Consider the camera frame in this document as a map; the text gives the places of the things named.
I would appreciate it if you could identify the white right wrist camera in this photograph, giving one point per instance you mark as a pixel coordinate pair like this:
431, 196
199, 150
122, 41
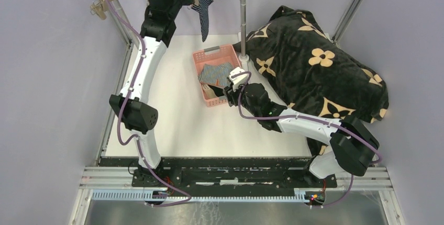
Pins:
238, 77

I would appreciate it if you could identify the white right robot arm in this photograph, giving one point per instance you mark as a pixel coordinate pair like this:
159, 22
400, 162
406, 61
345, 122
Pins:
350, 146

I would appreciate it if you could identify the right aluminium frame post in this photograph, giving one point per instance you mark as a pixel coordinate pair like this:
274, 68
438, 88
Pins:
345, 20

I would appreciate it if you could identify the pink plastic basket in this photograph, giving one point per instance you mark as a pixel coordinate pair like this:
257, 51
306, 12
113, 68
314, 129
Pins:
215, 56

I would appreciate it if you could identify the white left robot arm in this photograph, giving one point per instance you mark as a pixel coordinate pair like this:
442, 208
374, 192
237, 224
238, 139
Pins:
135, 118

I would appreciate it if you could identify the grey striped underwear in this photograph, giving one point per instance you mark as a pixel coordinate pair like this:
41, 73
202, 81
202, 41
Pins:
216, 75

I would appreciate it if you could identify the right metal rack pole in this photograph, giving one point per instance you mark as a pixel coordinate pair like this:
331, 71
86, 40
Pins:
243, 28

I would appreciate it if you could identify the black floral blanket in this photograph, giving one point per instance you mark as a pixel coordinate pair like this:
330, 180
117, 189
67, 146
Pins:
309, 73

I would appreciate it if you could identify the black underwear beige waistband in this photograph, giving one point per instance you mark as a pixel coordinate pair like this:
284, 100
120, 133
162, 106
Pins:
211, 92

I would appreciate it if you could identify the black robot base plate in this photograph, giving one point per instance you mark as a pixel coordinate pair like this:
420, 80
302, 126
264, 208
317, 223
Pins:
233, 176

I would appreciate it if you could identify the white slotted cable duct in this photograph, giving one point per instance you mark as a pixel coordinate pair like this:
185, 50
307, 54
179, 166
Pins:
298, 196

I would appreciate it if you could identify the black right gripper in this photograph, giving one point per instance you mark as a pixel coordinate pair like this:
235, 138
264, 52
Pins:
231, 96

